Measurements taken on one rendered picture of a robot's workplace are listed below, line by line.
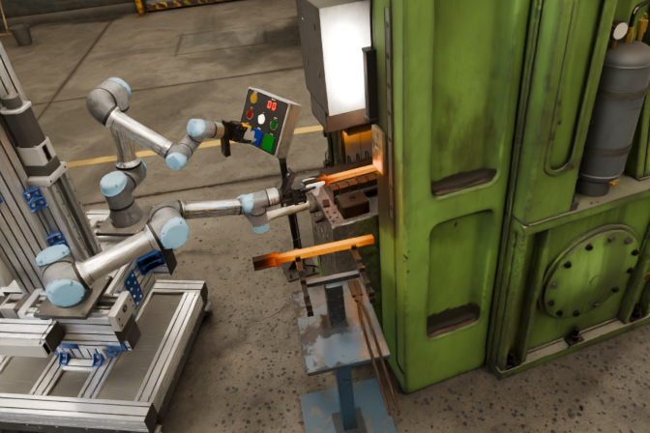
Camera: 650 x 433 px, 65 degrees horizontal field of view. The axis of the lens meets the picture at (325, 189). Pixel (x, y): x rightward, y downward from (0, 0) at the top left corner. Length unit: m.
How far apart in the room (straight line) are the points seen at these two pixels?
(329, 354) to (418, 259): 0.50
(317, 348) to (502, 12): 1.29
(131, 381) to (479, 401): 1.64
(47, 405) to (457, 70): 2.27
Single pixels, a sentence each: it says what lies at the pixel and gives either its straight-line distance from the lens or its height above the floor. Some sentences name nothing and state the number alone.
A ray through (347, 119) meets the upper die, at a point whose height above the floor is 1.31.
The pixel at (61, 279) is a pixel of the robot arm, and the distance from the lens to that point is 2.03.
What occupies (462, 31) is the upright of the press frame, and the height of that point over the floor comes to 1.69.
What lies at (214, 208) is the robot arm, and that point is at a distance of 2.22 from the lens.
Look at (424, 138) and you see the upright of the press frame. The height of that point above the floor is 1.38.
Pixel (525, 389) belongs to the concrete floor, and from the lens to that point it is 2.75.
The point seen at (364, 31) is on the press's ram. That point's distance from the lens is 1.87.
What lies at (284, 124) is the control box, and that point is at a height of 1.11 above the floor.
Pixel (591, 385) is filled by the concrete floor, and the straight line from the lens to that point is 2.85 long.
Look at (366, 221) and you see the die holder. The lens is 2.13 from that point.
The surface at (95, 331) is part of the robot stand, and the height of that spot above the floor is 0.68.
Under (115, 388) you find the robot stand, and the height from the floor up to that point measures 0.21.
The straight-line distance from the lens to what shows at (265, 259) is 1.85.
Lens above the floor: 2.22
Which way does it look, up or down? 34 degrees down
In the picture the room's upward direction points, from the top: 6 degrees counter-clockwise
